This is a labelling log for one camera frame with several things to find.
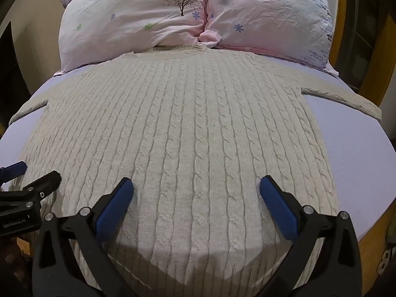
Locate cream cable-knit sweater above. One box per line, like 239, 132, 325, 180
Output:
9, 45, 383, 297

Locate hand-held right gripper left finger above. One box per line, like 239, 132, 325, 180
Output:
32, 177, 139, 297

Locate pink floral pillow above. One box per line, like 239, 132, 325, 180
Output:
198, 0, 340, 75
59, 0, 211, 74

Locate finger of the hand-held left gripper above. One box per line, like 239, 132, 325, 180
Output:
12, 171, 61, 208
0, 161, 28, 182

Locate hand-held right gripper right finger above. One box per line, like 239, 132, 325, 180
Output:
259, 175, 364, 297

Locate wooden bed frame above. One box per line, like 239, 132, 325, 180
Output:
328, 0, 396, 297

